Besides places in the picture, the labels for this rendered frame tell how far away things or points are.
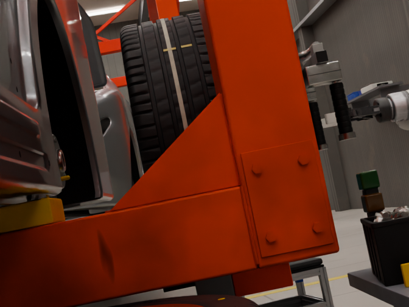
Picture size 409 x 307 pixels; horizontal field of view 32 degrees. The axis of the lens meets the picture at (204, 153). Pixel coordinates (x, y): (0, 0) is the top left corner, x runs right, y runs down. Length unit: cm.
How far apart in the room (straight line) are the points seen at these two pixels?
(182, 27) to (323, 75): 38
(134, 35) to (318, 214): 72
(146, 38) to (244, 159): 56
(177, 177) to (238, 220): 14
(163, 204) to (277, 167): 23
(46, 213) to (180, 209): 25
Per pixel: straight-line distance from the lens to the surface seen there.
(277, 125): 137
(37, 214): 138
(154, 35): 180
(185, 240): 135
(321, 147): 217
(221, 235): 135
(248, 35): 139
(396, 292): 127
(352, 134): 184
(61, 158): 194
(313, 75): 184
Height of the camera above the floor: 66
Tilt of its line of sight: 4 degrees up
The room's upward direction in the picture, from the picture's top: 11 degrees counter-clockwise
